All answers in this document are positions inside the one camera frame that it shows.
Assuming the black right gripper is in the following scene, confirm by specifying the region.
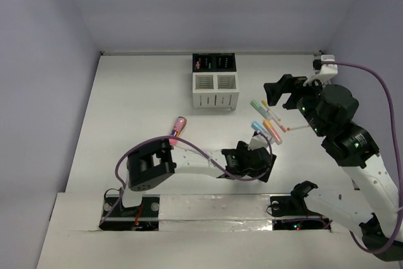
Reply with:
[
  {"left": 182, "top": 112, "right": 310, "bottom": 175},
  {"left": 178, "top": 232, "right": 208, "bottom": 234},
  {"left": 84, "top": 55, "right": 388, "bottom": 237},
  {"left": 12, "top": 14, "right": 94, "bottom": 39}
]
[{"left": 265, "top": 72, "right": 329, "bottom": 137}]

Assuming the pink glue stick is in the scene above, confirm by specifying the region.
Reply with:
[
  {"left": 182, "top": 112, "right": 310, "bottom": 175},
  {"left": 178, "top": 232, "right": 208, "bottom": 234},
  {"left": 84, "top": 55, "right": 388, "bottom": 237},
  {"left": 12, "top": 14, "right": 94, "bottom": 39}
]
[{"left": 170, "top": 116, "right": 187, "bottom": 137}]

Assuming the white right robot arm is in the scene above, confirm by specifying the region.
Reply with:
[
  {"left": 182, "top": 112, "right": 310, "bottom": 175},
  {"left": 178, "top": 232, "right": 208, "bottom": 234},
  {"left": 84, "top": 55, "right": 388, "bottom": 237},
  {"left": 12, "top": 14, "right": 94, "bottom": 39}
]
[{"left": 264, "top": 74, "right": 402, "bottom": 261}]

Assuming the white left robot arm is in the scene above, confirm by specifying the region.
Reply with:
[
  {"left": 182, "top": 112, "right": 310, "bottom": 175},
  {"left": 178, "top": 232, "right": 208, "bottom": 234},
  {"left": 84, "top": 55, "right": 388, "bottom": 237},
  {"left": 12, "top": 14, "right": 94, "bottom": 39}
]
[{"left": 117, "top": 137, "right": 276, "bottom": 215}]

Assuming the yellow-capped white pen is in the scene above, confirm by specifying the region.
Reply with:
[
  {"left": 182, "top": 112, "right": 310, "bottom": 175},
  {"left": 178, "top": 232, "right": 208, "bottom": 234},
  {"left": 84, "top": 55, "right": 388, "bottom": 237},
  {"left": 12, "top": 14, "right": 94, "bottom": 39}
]
[{"left": 261, "top": 100, "right": 287, "bottom": 133}]

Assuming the orange-capped white pen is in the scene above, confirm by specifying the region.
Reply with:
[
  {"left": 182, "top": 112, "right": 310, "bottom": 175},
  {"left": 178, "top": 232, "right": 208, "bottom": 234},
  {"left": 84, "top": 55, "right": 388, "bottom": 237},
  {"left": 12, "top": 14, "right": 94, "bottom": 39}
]
[{"left": 287, "top": 124, "right": 310, "bottom": 132}]

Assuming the orange pink pastel highlighter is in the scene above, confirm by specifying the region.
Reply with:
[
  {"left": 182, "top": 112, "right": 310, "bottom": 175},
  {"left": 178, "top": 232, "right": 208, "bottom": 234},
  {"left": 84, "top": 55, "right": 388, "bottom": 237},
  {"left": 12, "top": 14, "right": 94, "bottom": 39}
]
[{"left": 263, "top": 119, "right": 283, "bottom": 145}]

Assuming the long green highlighter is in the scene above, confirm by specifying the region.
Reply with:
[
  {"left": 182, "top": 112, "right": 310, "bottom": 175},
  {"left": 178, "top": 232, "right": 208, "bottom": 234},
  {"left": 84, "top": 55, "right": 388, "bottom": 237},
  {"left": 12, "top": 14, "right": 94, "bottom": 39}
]
[{"left": 250, "top": 100, "right": 271, "bottom": 120}]

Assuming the long blue pastel highlighter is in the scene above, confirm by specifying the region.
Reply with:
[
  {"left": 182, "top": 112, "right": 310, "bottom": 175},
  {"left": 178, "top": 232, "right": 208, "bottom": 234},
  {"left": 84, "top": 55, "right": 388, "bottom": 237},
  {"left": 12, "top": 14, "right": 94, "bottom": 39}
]
[{"left": 251, "top": 121, "right": 272, "bottom": 139}]

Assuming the white four-slot pen organizer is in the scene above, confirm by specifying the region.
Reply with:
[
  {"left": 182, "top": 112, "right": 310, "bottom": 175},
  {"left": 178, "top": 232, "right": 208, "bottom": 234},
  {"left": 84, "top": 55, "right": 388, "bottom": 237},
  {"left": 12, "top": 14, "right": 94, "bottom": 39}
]
[{"left": 192, "top": 53, "right": 239, "bottom": 110}]

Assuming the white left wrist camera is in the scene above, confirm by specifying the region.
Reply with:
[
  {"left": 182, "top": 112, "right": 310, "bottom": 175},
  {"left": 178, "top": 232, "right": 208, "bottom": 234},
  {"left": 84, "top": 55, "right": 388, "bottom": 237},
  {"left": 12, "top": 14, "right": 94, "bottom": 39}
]
[{"left": 248, "top": 131, "right": 272, "bottom": 150}]

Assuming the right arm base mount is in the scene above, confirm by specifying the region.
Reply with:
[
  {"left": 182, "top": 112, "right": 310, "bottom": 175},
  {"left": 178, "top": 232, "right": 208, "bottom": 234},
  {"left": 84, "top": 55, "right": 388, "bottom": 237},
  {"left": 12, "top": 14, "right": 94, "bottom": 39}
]
[{"left": 266, "top": 195, "right": 332, "bottom": 231}]

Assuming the aluminium rail right edge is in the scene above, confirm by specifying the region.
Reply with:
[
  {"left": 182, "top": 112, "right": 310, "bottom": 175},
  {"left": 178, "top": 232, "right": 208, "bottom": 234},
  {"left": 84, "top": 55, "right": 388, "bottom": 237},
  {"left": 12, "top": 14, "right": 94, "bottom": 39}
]
[{"left": 314, "top": 50, "right": 366, "bottom": 190}]

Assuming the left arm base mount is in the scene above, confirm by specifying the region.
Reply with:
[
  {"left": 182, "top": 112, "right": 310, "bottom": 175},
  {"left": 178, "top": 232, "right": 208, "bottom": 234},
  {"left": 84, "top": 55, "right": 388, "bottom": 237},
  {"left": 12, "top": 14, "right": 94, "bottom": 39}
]
[{"left": 98, "top": 188, "right": 160, "bottom": 232}]

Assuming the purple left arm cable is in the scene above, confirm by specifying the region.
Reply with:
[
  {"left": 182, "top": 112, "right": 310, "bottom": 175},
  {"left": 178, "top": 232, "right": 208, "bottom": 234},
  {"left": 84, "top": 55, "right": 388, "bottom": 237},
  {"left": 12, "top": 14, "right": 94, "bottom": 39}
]
[{"left": 99, "top": 132, "right": 274, "bottom": 226}]

